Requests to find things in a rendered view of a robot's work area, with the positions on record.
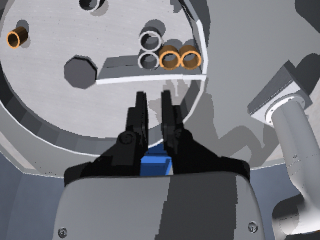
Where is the bronze bushing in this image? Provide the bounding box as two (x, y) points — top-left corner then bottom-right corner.
(6, 26), (28, 49)
(159, 45), (181, 70)
(178, 45), (201, 70)

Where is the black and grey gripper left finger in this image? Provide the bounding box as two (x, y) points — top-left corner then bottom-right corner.
(64, 91), (148, 187)

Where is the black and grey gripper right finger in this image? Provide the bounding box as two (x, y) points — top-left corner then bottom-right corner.
(161, 90), (250, 182)

